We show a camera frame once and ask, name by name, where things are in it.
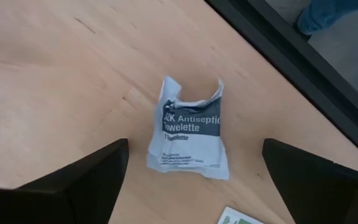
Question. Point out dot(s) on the person's leg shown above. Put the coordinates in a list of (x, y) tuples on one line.
[(328, 12)]

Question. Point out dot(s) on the long white packet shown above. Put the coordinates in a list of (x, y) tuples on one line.
[(235, 218)]

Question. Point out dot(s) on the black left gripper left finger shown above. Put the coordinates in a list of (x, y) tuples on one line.
[(57, 199)]

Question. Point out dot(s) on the dark grey foil packet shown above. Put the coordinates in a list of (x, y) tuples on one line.
[(191, 149)]

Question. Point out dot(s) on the black aluminium table frame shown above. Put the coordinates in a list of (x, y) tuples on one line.
[(291, 53)]

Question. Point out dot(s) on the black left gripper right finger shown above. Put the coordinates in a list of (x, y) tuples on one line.
[(322, 193)]

